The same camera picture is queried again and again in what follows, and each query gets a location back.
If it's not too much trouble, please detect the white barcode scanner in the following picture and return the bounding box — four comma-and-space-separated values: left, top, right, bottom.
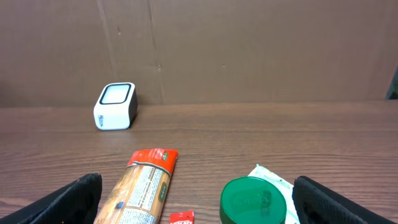
93, 82, 138, 131

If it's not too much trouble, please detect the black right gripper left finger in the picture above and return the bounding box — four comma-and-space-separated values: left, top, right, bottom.
1, 173, 102, 224

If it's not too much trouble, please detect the green lidded jar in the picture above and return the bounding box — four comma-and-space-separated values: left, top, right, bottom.
220, 176, 287, 224

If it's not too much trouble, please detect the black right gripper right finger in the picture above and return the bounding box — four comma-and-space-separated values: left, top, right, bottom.
292, 176, 394, 224

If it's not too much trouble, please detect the teal tissue pack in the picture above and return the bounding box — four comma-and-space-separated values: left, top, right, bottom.
249, 164, 300, 224

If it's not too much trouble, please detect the orange spaghetti packet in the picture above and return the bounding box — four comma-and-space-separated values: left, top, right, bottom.
94, 148, 178, 224

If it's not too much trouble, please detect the red coffee sachet stick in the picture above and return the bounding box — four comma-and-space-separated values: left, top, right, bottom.
169, 210, 195, 224

